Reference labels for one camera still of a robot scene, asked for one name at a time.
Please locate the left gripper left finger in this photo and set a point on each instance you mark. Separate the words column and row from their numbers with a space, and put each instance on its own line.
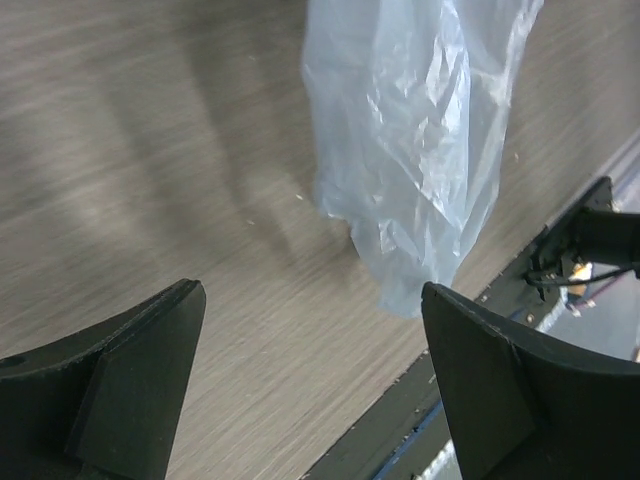
column 104, row 402

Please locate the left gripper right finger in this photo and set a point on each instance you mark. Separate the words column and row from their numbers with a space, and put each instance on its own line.
column 521, row 404

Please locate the blue plastic bag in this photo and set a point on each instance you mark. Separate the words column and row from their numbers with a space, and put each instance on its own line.
column 410, row 103

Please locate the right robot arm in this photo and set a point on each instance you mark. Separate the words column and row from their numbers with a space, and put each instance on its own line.
column 586, row 235

